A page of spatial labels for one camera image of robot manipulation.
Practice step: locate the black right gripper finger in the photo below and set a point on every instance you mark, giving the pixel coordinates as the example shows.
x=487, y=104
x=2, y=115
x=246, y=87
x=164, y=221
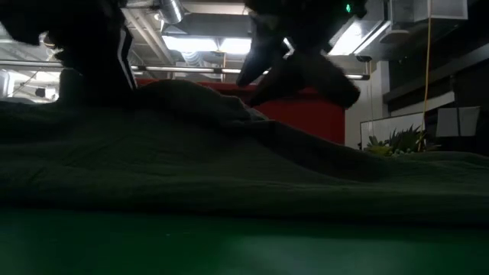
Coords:
x=279, y=84
x=332, y=84

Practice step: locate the red plastic laundry bin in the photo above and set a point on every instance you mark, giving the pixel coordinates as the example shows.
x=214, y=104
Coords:
x=305, y=114

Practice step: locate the dark green garment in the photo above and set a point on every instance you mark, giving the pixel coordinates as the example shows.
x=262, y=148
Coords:
x=191, y=164

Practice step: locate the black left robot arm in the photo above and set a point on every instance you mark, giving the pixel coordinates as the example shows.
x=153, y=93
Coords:
x=23, y=19

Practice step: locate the green table mat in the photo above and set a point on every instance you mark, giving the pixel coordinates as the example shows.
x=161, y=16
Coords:
x=191, y=248

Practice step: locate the small potted artificial plant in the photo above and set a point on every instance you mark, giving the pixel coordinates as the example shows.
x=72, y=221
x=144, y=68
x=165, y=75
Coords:
x=401, y=141

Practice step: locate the smooth silver ventilation duct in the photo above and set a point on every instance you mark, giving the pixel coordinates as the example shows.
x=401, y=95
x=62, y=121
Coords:
x=170, y=9

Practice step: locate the long ceiling light bar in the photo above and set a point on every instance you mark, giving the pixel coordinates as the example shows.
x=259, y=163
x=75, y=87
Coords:
x=179, y=69

